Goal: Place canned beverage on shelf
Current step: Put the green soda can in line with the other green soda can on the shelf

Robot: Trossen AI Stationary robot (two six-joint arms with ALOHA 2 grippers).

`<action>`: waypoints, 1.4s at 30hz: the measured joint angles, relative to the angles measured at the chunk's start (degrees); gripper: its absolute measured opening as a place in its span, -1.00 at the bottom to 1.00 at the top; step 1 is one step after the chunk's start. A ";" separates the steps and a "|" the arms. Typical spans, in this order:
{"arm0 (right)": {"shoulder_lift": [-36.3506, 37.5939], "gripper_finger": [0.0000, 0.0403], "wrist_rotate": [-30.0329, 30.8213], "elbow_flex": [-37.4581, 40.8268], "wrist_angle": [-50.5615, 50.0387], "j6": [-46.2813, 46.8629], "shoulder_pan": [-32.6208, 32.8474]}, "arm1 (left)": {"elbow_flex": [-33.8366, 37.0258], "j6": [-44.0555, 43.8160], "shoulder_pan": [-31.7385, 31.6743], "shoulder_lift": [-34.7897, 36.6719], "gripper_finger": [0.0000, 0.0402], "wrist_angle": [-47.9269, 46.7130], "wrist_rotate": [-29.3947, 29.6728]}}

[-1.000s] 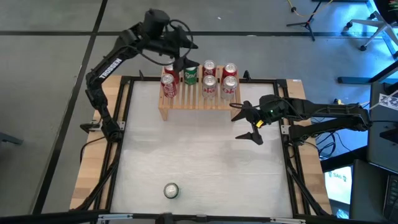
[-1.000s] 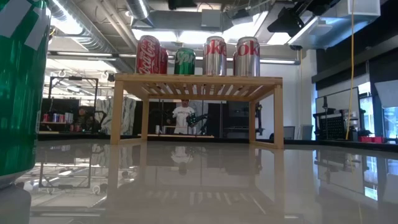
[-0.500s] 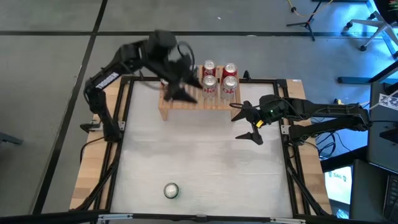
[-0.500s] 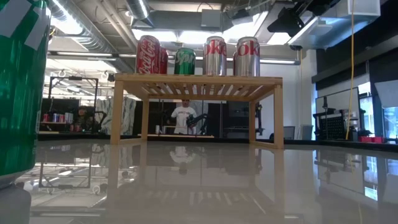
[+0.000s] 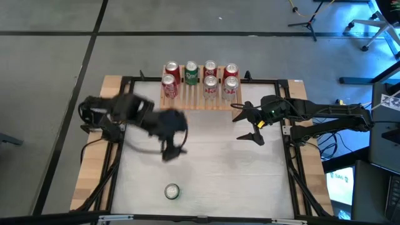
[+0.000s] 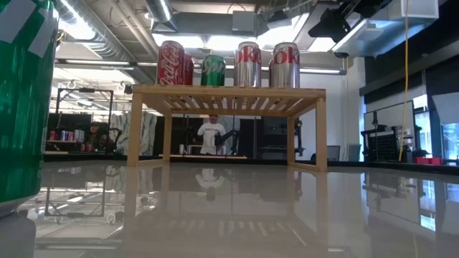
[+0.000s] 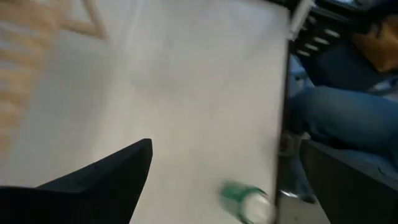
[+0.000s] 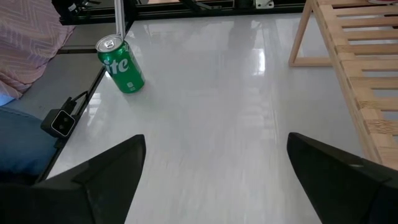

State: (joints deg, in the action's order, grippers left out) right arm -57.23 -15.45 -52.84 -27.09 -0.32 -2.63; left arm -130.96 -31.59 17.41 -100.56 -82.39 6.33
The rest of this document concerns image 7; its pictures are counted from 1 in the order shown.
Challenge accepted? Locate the silver metal bracket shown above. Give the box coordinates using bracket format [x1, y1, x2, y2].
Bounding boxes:
[290, 0, 315, 40]

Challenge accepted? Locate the person's hand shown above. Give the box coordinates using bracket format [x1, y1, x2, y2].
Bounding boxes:
[353, 15, 398, 74]

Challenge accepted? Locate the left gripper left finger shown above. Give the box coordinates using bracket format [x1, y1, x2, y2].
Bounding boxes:
[0, 138, 153, 224]

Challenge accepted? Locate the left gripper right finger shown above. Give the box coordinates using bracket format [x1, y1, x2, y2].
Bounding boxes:
[300, 139, 398, 224]

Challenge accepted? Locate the person's leg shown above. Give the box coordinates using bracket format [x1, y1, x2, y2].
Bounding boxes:
[287, 83, 398, 205]

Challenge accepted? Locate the green Sprite can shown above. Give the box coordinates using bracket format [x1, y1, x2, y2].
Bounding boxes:
[219, 180, 276, 224]

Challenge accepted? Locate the wooden slatted shelf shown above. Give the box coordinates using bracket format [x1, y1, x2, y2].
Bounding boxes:
[0, 0, 108, 156]

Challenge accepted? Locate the black keyboard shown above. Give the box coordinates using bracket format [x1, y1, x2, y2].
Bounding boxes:
[294, 7, 346, 60]

